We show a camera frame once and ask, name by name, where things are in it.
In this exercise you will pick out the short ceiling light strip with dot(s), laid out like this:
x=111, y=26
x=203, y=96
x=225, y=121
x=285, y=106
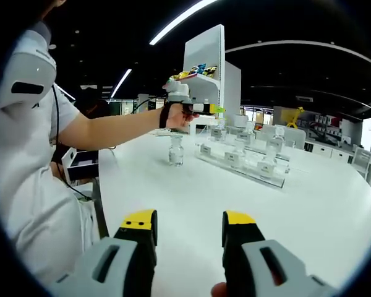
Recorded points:
x=121, y=83

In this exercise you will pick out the clear acrylic reagent rack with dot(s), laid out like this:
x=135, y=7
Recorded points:
x=222, y=162

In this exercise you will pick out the wall display of boxes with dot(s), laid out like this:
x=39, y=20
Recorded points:
x=324, y=123

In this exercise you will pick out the clear chemical reagent bottle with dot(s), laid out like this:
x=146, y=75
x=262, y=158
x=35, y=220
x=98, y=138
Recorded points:
x=176, y=153
x=238, y=152
x=221, y=127
x=269, y=160
x=278, y=136
x=249, y=127

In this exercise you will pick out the white store shelf unit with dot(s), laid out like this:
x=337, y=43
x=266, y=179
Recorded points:
x=204, y=46

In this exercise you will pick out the row of snack packets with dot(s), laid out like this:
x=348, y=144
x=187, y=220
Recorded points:
x=198, y=71

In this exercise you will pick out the person's right hand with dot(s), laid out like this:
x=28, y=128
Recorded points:
x=220, y=290

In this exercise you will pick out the person's left hand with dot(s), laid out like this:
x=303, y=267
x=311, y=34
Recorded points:
x=176, y=119

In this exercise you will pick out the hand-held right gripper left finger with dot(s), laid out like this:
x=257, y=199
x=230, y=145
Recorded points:
x=105, y=266

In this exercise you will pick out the person in white shirt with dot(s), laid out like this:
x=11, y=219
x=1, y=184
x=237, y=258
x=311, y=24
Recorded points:
x=34, y=185

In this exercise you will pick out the white open drawer box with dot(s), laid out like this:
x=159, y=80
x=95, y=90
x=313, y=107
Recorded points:
x=80, y=165

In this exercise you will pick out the white worn device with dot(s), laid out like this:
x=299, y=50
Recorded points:
x=28, y=71

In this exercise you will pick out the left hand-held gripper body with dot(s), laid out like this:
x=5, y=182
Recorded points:
x=177, y=91

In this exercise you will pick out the white office chair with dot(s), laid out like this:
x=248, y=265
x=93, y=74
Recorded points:
x=363, y=161

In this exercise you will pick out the long ceiling light strip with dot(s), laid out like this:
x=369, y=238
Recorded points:
x=179, y=20

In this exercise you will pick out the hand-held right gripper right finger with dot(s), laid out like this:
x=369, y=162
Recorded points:
x=281, y=269

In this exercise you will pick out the white partition panel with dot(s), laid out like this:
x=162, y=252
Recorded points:
x=296, y=137

